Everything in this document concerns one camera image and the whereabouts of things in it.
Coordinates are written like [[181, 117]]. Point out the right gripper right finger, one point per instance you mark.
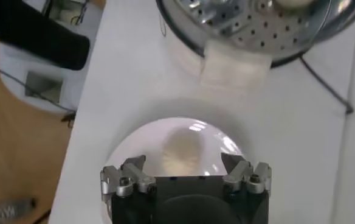
[[247, 179]]

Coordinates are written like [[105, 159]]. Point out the white electric cooker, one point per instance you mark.
[[185, 56]]

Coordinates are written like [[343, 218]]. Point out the white round plate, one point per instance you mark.
[[141, 143]]

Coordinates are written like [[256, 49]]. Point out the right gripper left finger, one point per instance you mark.
[[129, 181]]

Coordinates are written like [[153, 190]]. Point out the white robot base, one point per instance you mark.
[[16, 70]]

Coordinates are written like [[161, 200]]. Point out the stainless steel steamer basket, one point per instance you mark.
[[256, 27]]

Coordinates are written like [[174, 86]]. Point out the white steamed baozi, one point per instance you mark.
[[293, 2], [182, 152]]

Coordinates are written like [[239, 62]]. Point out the black robot torso part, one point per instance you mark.
[[37, 33]]

